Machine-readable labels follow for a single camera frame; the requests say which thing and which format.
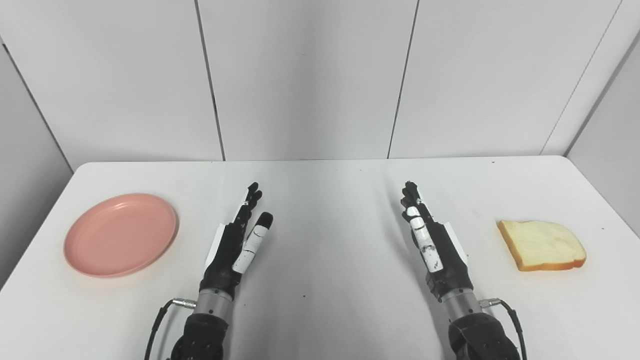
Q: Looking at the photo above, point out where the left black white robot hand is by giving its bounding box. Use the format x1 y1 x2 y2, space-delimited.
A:
199 182 275 301

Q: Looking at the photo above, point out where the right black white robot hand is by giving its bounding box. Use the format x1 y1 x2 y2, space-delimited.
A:
400 180 475 303

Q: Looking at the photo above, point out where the slice of white bread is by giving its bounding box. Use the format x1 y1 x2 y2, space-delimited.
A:
496 220 587 272

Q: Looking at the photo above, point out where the pink round plate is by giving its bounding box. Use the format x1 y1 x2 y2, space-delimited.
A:
63 193 179 279

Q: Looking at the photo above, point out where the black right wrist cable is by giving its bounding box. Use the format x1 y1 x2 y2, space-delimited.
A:
478 297 528 360

